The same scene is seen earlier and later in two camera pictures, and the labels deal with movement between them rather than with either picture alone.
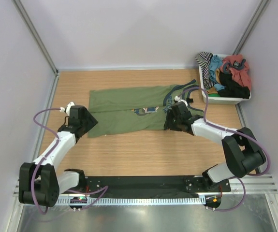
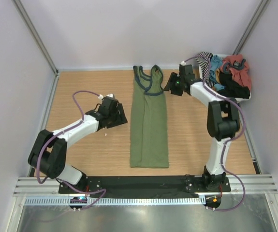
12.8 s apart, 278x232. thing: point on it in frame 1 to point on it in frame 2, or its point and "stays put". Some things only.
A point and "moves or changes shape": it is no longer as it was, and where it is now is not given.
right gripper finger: x=170 y=122 to x=171 y=82
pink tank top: x=238 y=67 stays put
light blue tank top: x=216 y=62 stays put
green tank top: x=132 y=110 moves or changes shape
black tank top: x=232 y=88 stays put
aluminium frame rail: x=267 y=183 stays put
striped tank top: x=204 y=59 stays put
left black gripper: x=91 y=122 to x=121 y=118
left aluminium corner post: x=36 y=36 stays put
